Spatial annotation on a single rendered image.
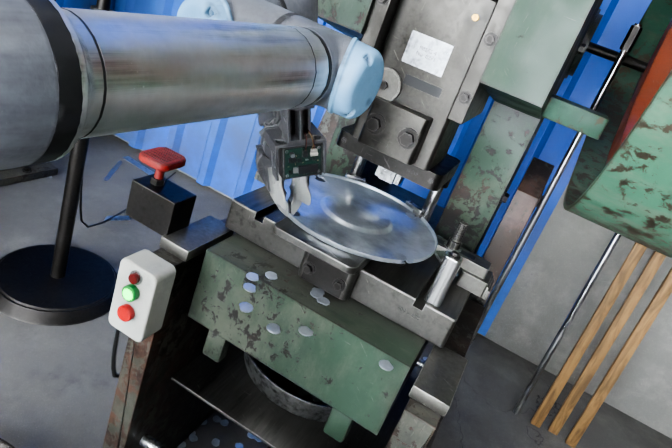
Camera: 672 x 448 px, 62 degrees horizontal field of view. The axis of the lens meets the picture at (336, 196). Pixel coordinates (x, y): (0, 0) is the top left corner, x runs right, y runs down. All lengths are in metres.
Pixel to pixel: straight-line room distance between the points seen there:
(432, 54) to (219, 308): 0.56
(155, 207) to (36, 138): 0.70
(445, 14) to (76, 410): 1.22
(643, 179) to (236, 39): 0.47
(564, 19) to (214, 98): 0.56
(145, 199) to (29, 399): 0.73
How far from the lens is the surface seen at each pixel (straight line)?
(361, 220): 0.92
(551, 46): 0.85
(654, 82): 1.21
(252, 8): 0.61
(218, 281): 0.99
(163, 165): 0.97
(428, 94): 0.92
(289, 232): 0.82
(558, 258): 2.25
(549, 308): 2.33
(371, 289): 0.96
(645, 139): 0.65
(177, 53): 0.38
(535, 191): 1.29
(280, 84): 0.46
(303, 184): 0.82
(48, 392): 1.60
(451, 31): 0.91
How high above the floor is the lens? 1.15
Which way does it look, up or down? 22 degrees down
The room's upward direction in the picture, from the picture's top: 20 degrees clockwise
